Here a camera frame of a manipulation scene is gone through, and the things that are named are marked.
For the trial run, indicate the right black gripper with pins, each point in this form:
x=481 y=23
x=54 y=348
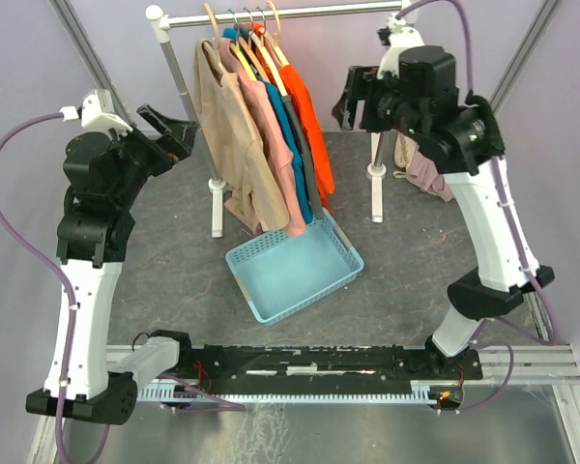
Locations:
x=362 y=85

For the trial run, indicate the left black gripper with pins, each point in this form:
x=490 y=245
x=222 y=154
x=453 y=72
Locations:
x=182 y=133

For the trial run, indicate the orange t shirt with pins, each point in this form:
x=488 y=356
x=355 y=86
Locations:
x=301 y=98

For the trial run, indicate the dark grey t shirt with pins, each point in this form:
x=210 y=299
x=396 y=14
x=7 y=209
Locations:
x=300 y=141

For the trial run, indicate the white hanger of grey shirt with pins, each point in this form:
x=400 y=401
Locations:
x=271 y=57

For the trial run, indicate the beige plastic hanger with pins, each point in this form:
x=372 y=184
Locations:
x=278 y=34

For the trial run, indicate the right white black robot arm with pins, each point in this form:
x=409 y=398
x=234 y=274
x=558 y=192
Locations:
x=420 y=99

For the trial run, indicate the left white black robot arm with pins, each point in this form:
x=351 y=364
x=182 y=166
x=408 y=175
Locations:
x=106 y=169

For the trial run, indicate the pink t shirt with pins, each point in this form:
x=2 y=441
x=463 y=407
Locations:
x=275 y=145

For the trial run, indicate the beige hanger of beige shirt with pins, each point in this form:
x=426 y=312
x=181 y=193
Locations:
x=214 y=23

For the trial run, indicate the beige t shirt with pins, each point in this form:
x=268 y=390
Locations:
x=236 y=144

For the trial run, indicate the yellow hanger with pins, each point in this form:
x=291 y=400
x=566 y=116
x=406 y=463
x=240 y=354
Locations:
x=244 y=53

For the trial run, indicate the blue t shirt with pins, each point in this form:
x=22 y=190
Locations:
x=285 y=130

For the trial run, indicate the cream garment on floor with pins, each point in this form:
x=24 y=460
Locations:
x=404 y=157

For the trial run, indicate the metal clothes rack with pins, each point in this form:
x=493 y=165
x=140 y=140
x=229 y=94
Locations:
x=286 y=164

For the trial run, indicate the mauve clothes pile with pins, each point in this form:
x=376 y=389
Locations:
x=422 y=173

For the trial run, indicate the light blue plastic basket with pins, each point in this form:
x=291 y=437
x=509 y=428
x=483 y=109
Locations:
x=279 y=275

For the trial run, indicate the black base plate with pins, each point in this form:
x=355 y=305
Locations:
x=320 y=369

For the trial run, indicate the light blue cable duct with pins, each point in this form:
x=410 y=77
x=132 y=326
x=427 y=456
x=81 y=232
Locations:
x=167 y=391

